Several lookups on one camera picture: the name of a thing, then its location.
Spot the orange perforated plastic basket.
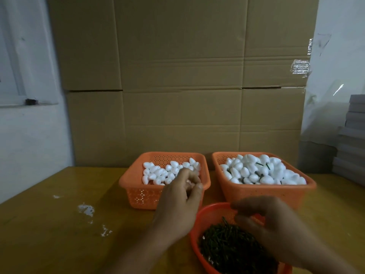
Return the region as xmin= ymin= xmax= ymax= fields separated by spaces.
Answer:
xmin=211 ymin=152 xmax=317 ymax=210
xmin=119 ymin=152 xmax=211 ymax=210

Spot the red round plastic basket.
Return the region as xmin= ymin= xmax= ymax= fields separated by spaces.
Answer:
xmin=190 ymin=202 xmax=293 ymax=274

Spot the clear plastic sheet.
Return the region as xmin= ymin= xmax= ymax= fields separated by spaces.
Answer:
xmin=300 ymin=33 xmax=365 ymax=146

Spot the person's left hand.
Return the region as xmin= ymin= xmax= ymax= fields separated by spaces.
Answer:
xmin=152 ymin=168 xmax=204 ymax=246

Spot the white window frame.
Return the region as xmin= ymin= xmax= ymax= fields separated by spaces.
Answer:
xmin=0 ymin=0 xmax=60 ymax=108

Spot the person's right hand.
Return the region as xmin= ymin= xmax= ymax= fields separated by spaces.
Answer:
xmin=230 ymin=196 xmax=323 ymax=269

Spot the heap of stemmed foam eggs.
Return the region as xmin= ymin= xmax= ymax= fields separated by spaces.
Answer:
xmin=220 ymin=154 xmax=307 ymax=185

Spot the pile of white foam eggs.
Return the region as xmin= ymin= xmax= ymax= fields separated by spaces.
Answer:
xmin=142 ymin=158 xmax=201 ymax=186

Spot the person's right forearm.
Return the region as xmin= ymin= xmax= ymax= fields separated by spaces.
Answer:
xmin=297 ymin=249 xmax=355 ymax=274

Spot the stack of grey boards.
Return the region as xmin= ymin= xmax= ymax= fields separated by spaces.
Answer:
xmin=332 ymin=94 xmax=365 ymax=186

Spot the pile of dark green sticks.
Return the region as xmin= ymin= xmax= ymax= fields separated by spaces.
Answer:
xmin=199 ymin=216 xmax=279 ymax=274

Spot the large brown cardboard box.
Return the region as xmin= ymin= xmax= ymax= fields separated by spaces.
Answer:
xmin=66 ymin=87 xmax=307 ymax=169
xmin=46 ymin=0 xmax=320 ymax=91

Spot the person's left forearm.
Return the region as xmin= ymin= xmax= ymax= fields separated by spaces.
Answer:
xmin=101 ymin=232 xmax=183 ymax=274

